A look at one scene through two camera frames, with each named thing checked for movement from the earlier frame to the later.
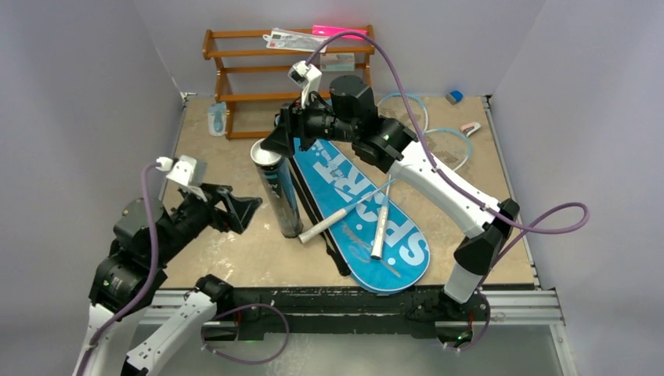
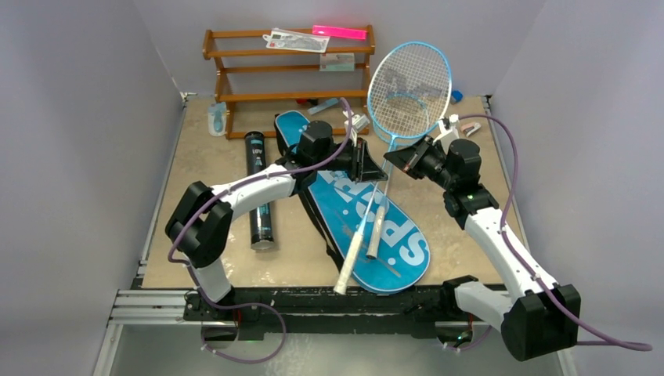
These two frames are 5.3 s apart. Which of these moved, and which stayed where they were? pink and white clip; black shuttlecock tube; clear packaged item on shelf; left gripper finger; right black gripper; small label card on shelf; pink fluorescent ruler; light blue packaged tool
Moved: left gripper finger; right black gripper; black shuttlecock tube
Stayed: small label card on shelf; clear packaged item on shelf; pink fluorescent ruler; light blue packaged tool; pink and white clip
